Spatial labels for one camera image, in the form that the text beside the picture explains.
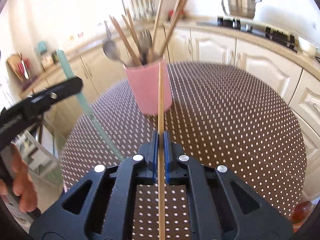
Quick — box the wooden chopstick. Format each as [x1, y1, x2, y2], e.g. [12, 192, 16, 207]
[158, 64, 165, 240]

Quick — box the mint green handled utensil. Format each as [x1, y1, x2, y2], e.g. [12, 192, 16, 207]
[57, 50, 124, 161]

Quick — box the red kitchen container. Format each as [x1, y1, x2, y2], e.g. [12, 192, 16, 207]
[167, 8, 187, 21]

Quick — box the person's left hand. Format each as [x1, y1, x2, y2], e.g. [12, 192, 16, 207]
[10, 143, 37, 213]

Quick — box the wooden cutting board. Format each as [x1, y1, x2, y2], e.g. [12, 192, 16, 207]
[7, 54, 33, 82]

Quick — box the metal spoon in cup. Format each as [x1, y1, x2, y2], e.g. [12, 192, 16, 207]
[103, 21, 125, 65]

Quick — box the pink utensil cup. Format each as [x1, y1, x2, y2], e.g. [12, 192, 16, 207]
[124, 56, 172, 115]

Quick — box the metal fork in cup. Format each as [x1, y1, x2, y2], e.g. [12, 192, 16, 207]
[138, 29, 152, 64]

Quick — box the black gas stove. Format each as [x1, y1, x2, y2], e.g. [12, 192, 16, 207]
[196, 16, 298, 53]

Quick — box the white ceramic bowl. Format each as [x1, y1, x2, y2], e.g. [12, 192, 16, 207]
[298, 36, 318, 57]

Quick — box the stainless steel steamer pot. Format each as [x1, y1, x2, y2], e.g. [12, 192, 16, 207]
[221, 0, 262, 19]

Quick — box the wall utensil rack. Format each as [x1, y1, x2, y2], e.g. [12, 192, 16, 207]
[130, 0, 158, 22]

